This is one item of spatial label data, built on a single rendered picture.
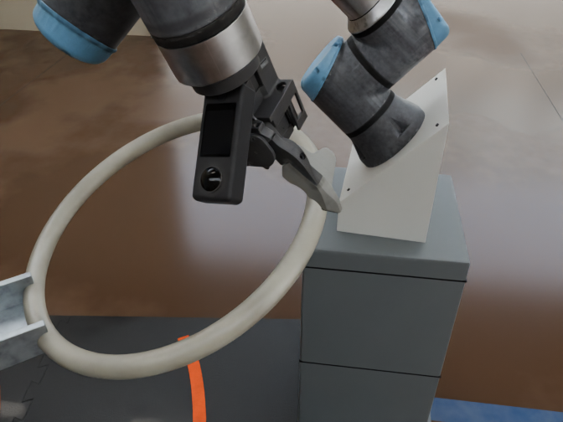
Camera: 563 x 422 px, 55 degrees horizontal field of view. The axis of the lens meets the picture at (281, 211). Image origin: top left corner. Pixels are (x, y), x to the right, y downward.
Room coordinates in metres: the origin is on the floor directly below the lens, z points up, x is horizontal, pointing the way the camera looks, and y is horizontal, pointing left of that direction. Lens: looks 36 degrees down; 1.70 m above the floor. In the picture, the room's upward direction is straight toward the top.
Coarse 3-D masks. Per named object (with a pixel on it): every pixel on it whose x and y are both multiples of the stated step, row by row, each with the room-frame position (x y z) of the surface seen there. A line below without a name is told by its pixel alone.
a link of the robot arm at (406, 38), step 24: (336, 0) 1.17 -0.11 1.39; (360, 0) 1.15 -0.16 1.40; (384, 0) 1.15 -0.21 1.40; (408, 0) 1.16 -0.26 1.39; (360, 24) 1.16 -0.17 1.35; (384, 24) 1.13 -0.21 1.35; (408, 24) 1.14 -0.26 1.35; (432, 24) 1.14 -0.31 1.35; (360, 48) 1.17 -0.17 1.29; (384, 48) 1.15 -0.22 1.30; (408, 48) 1.14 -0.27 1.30; (432, 48) 1.16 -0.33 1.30; (384, 72) 1.14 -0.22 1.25
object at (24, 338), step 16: (0, 288) 0.57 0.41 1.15; (16, 288) 0.58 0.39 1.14; (0, 304) 0.57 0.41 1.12; (16, 304) 0.58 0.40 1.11; (0, 320) 0.55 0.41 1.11; (16, 320) 0.55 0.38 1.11; (0, 336) 0.48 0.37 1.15; (16, 336) 0.48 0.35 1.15; (32, 336) 0.49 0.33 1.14; (0, 352) 0.47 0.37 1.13; (16, 352) 0.48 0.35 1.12; (32, 352) 0.48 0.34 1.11; (0, 368) 0.46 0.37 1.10
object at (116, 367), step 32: (160, 128) 0.87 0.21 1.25; (192, 128) 0.86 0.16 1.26; (128, 160) 0.84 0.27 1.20; (64, 224) 0.72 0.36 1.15; (320, 224) 0.56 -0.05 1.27; (32, 256) 0.65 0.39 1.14; (288, 256) 0.51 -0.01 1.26; (32, 288) 0.58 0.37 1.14; (288, 288) 0.48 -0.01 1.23; (32, 320) 0.52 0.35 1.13; (224, 320) 0.44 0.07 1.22; (256, 320) 0.45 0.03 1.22; (64, 352) 0.46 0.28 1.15; (160, 352) 0.42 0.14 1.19; (192, 352) 0.42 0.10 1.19
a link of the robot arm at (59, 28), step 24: (48, 0) 0.58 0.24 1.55; (72, 0) 0.57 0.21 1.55; (96, 0) 0.56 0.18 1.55; (120, 0) 0.57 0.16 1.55; (48, 24) 0.57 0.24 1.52; (72, 24) 0.56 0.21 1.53; (96, 24) 0.57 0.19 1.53; (120, 24) 0.58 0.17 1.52; (72, 48) 0.57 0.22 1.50; (96, 48) 0.58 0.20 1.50
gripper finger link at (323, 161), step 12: (312, 156) 0.52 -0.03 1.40; (324, 156) 0.52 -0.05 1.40; (288, 168) 0.49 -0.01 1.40; (324, 168) 0.51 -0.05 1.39; (288, 180) 0.49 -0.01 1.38; (300, 180) 0.49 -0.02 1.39; (324, 180) 0.49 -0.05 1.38; (312, 192) 0.49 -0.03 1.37; (324, 192) 0.48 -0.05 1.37; (324, 204) 0.49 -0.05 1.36; (336, 204) 0.49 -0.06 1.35
